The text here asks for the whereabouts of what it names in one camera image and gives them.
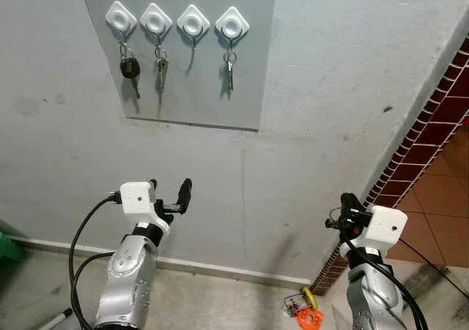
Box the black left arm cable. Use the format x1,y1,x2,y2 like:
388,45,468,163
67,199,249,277
69,192,122,330

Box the small multicoloured toy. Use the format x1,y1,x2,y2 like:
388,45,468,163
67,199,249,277
284,294,306,318

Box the white pipe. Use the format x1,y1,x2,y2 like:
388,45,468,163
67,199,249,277
37,308,75,330

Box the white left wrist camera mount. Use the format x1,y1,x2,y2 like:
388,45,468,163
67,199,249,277
119,181,171,232

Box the green plastic object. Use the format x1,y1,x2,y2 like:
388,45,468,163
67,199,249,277
0,230,23,264

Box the slim silver key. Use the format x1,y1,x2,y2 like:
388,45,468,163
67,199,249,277
223,49,238,95

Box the grey wall board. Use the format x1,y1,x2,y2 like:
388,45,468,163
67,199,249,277
76,0,278,132

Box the white diamond wall hook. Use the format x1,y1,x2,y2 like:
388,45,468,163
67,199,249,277
105,0,139,49
139,2,174,51
215,6,251,52
176,4,212,51

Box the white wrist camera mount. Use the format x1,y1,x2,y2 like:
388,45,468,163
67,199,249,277
119,181,171,232
357,205,409,255

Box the yellow plastic ring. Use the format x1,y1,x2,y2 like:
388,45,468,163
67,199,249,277
301,286,318,311

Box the thin black floor cable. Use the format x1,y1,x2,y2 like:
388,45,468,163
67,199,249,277
399,238,469,299

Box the orange plastic toy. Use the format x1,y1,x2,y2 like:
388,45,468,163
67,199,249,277
296,307,325,330

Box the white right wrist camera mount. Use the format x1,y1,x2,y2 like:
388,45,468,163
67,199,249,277
357,205,409,255

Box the black headed car key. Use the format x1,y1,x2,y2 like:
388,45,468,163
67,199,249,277
119,43,142,100

